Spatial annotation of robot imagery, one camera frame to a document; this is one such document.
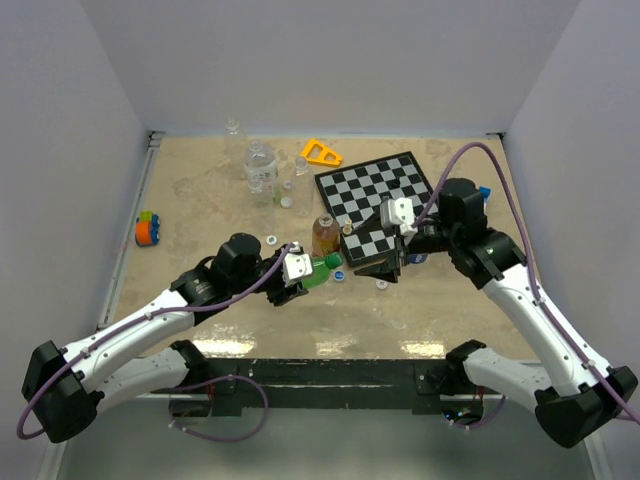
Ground blue label clear bottle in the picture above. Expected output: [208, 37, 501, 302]
[408, 254, 428, 264]

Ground brown tea bottle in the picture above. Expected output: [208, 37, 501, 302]
[312, 213, 341, 257]

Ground green plastic bottle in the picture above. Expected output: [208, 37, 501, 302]
[302, 255, 339, 290]

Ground green bottle cap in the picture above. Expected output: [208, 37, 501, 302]
[325, 252, 344, 269]

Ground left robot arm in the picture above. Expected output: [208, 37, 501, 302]
[16, 233, 313, 443]

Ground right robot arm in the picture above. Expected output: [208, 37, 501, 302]
[354, 178, 638, 448]

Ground clear bottle near board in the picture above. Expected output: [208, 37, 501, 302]
[291, 156, 315, 217]

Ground small clear bottle front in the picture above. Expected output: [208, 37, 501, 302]
[248, 178, 275, 235]

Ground labelled clear water bottle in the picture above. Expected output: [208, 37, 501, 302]
[244, 139, 281, 203]

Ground clear bottle back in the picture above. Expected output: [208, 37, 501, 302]
[224, 117, 247, 178]

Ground cream chess piece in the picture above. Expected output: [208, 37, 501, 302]
[342, 218, 353, 236]

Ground black white chessboard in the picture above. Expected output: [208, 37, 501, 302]
[315, 151, 432, 268]

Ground yellow triangular toy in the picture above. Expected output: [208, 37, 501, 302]
[300, 138, 343, 168]

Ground coloured toy blocks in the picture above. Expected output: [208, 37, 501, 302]
[479, 186, 491, 203]

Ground orange blue toy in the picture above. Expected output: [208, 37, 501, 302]
[134, 210, 160, 247]

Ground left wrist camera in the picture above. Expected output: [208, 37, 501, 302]
[281, 242, 313, 287]

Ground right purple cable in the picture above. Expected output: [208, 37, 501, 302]
[412, 141, 640, 424]

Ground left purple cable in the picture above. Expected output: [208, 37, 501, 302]
[16, 242, 296, 440]

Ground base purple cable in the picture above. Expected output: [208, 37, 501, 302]
[168, 375, 270, 443]

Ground black base frame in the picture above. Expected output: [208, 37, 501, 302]
[160, 358, 499, 418]

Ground aluminium rail frame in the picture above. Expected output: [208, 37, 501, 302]
[95, 131, 166, 331]

